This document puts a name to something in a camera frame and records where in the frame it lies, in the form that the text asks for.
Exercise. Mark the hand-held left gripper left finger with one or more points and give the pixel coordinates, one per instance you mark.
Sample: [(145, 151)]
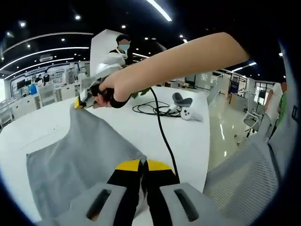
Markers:
[(98, 202)]

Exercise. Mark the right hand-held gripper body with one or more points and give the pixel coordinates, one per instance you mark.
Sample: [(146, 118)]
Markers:
[(107, 69)]

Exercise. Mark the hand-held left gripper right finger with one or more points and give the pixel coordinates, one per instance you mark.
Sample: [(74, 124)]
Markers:
[(183, 202)]

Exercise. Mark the grey towel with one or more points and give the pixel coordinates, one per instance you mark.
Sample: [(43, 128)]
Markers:
[(82, 150)]

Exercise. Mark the person's right hand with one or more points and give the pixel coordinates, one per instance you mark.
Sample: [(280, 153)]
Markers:
[(117, 84)]

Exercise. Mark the potted green plant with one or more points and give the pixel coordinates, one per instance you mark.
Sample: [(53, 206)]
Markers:
[(141, 93)]

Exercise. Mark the blue container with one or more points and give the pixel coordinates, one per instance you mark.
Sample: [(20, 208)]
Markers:
[(32, 89)]

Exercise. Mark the grey mesh chair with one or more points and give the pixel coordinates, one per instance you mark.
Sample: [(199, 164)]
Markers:
[(244, 183)]

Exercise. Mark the black monitor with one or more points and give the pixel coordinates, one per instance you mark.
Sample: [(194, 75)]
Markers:
[(20, 84)]

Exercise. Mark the white office chair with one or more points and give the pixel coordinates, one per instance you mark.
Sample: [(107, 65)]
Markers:
[(252, 120)]

